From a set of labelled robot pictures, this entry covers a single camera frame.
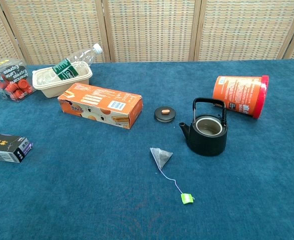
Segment pyramid tea bag green tag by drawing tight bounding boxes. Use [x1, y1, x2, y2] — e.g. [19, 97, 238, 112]
[150, 147, 195, 205]

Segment black teapot lid orange knob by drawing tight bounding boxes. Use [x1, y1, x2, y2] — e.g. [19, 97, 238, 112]
[154, 106, 177, 124]

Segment black cast iron teapot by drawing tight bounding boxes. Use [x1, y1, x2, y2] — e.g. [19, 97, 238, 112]
[178, 97, 228, 157]

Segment orange biscuit carton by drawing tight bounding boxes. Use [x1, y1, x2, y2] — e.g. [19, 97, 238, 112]
[57, 82, 144, 130]

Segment woven wooden folding screen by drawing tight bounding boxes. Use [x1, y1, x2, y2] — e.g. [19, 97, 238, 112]
[0, 0, 294, 66]

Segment blue felt table cover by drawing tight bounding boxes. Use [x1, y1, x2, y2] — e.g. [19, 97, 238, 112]
[0, 59, 294, 240]

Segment beige plastic food tray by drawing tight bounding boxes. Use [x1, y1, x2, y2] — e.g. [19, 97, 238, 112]
[32, 61, 93, 99]

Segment orange snack canister red lid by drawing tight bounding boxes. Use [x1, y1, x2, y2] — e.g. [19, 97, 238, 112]
[212, 75, 269, 119]

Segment clear water bottle green label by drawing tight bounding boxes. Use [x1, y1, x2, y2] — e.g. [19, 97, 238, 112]
[35, 43, 103, 87]

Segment clear box red coffee capsules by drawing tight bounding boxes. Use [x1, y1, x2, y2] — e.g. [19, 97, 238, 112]
[0, 58, 37, 103]

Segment black carton gold lettering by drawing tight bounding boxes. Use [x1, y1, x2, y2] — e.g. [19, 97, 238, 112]
[0, 132, 34, 164]

